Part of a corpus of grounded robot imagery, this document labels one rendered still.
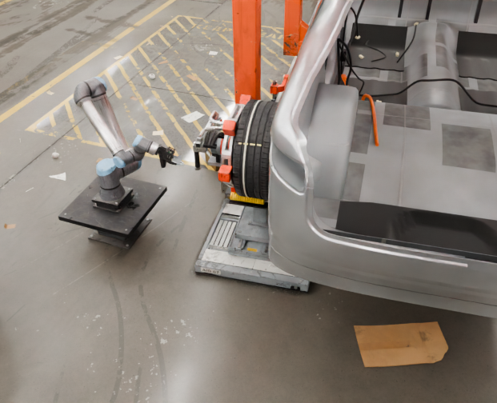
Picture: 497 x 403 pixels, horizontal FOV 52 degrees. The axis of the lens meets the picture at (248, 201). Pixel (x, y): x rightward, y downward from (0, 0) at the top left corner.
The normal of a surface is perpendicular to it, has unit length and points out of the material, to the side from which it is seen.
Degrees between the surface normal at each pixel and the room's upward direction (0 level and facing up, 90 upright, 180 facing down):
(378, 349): 2
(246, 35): 90
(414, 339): 2
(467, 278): 98
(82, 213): 0
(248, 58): 90
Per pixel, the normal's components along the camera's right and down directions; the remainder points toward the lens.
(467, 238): -0.01, -0.77
